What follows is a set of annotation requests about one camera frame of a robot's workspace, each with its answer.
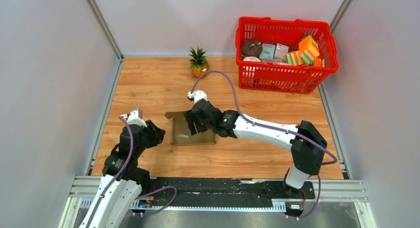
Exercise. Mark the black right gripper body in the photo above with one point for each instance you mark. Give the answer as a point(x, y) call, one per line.
point(210, 126)

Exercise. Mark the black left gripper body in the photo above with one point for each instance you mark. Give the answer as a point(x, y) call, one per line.
point(148, 138)

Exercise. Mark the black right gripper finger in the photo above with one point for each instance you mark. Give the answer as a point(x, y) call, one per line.
point(190, 119)
point(201, 122)

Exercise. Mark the brown cardboard box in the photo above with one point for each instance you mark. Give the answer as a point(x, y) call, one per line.
point(179, 125)

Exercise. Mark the small white paper packet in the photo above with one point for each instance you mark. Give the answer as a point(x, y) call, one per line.
point(184, 135)

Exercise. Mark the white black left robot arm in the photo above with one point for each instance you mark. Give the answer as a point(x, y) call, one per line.
point(122, 179)

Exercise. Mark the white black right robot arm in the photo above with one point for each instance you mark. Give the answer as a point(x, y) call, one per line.
point(303, 141)

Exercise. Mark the teal small box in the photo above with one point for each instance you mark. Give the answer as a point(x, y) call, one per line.
point(267, 52)

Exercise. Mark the grey small box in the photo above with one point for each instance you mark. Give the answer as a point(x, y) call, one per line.
point(281, 52)

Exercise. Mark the toy pineapple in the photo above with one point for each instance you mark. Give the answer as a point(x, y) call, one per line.
point(198, 63)

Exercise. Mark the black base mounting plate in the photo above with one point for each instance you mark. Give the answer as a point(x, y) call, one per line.
point(222, 192)

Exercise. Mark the brown round object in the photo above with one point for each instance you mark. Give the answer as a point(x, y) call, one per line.
point(251, 48)

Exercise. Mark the red plastic basket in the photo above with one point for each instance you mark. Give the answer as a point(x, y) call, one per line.
point(284, 78)

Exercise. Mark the striped yellow green sponge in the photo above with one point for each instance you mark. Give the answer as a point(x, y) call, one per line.
point(294, 58)

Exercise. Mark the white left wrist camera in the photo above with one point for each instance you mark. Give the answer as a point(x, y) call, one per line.
point(134, 117)

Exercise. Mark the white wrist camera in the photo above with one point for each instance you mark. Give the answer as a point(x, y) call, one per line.
point(134, 117)
point(196, 96)

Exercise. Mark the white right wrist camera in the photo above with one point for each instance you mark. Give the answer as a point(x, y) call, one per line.
point(196, 96)

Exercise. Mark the aluminium base frame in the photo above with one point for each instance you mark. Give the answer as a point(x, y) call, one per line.
point(339, 203)

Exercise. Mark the aluminium corner rail left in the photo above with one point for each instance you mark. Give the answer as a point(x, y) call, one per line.
point(105, 28)

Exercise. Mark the aluminium corner rail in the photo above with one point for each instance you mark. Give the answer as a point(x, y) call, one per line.
point(345, 5)
point(105, 28)

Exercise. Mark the aluminium corner rail right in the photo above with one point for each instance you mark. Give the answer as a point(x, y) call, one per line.
point(345, 5)

